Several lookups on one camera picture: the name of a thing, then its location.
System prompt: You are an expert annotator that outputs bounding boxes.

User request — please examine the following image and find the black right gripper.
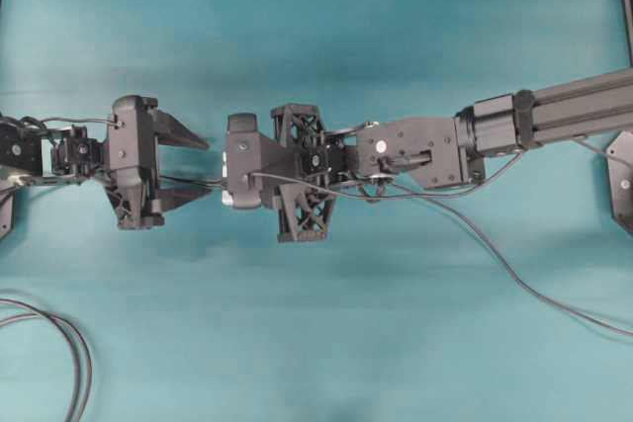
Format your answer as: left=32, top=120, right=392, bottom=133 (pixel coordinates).
left=271, top=103, right=335, bottom=243

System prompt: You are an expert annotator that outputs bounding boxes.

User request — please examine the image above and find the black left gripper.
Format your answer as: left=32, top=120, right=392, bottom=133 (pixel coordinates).
left=104, top=105, right=212, bottom=230

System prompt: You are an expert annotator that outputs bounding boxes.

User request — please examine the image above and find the white clamp with female connector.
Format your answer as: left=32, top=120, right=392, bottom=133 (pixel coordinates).
left=222, top=151, right=233, bottom=208

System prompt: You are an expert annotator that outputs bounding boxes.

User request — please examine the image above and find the black USB cable with plug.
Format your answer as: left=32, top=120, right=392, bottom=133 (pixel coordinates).
left=345, top=183, right=633, bottom=337

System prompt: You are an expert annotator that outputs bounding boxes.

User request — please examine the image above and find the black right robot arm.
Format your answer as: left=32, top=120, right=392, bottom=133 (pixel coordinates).
left=271, top=69, right=632, bottom=242

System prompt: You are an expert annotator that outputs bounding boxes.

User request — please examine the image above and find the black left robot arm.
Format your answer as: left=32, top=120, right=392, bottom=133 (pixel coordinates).
left=1, top=95, right=226, bottom=235

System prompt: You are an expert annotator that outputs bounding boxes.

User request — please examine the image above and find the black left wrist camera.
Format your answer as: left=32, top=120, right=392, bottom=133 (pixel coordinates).
left=107, top=95, right=157, bottom=188

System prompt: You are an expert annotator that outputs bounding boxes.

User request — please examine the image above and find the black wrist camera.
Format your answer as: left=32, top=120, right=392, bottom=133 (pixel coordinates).
left=107, top=95, right=157, bottom=188
left=225, top=113, right=296, bottom=210

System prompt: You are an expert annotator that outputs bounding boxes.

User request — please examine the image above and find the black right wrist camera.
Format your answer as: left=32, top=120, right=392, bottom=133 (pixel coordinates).
left=225, top=113, right=296, bottom=210

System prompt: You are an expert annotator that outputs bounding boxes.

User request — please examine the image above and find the black female connector cable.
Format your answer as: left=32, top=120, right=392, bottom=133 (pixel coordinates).
left=157, top=174, right=228, bottom=192

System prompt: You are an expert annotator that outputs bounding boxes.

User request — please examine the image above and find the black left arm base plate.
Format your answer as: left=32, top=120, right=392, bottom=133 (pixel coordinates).
left=0, top=186, right=15, bottom=239

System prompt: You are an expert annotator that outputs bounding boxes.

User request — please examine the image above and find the black right camera cable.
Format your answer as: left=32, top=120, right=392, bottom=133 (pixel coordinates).
left=246, top=152, right=525, bottom=202

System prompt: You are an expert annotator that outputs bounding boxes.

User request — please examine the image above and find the black looped cable bottom left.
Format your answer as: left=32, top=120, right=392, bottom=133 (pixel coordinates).
left=0, top=296, right=94, bottom=422

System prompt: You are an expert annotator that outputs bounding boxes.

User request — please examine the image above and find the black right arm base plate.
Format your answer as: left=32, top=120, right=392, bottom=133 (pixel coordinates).
left=605, top=130, right=632, bottom=234

